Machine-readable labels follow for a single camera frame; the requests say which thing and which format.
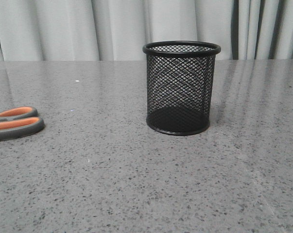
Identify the grey and orange scissors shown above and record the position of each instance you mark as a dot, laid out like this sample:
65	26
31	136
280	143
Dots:
20	122

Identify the black mesh pen bucket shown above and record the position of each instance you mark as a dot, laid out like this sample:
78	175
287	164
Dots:
179	85

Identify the grey pleated curtain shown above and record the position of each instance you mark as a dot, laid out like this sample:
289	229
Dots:
37	30

